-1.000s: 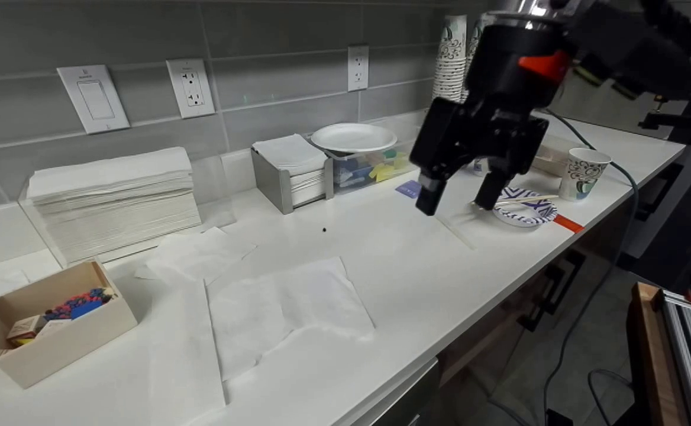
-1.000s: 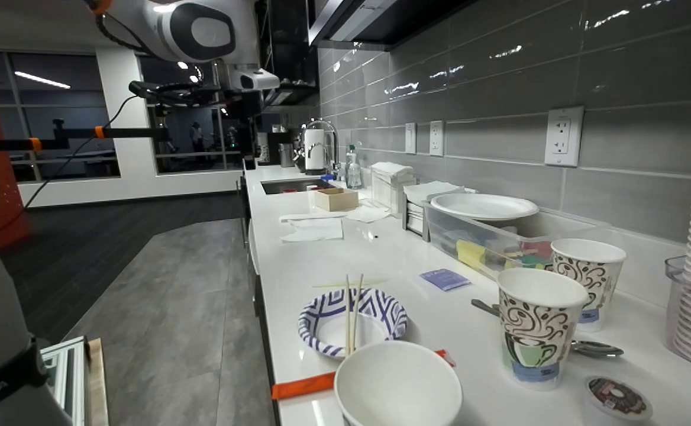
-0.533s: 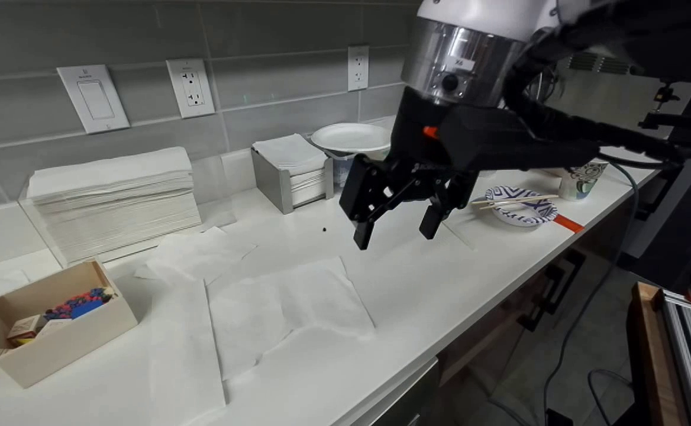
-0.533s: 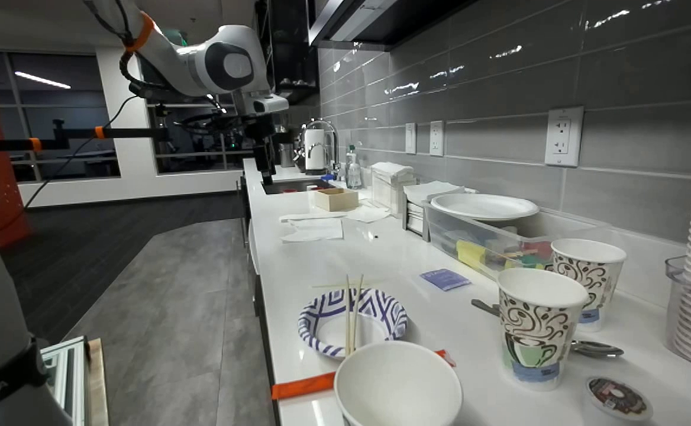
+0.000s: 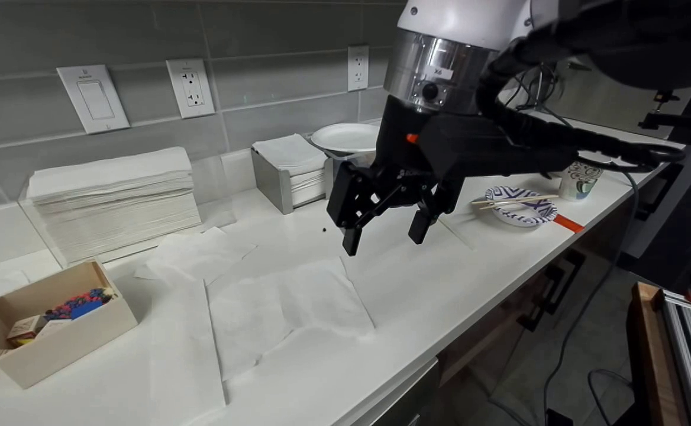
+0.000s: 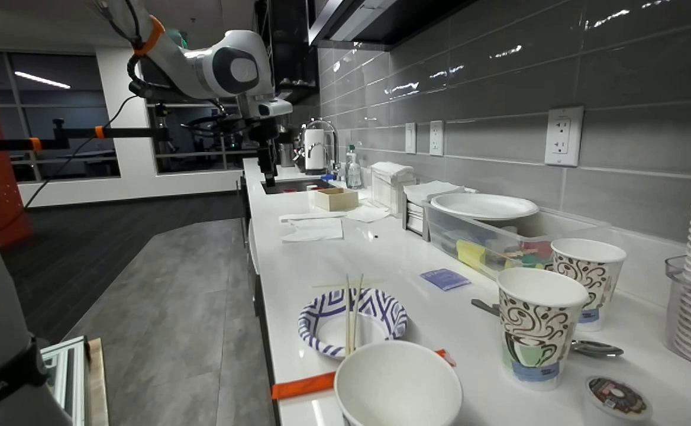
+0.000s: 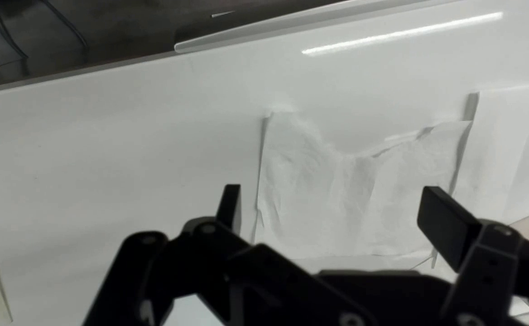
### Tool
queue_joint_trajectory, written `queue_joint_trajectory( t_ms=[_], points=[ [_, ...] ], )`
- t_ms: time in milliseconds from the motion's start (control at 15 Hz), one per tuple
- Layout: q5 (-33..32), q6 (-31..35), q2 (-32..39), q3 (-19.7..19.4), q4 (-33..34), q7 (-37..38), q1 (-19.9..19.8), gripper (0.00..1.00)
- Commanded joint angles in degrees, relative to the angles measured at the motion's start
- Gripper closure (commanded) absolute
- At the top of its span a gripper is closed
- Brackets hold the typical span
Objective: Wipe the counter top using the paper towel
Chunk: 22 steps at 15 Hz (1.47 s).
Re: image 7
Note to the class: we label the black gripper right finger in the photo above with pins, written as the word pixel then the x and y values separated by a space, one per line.
pixel 488 265

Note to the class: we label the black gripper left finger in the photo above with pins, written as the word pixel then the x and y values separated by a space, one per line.
pixel 204 272

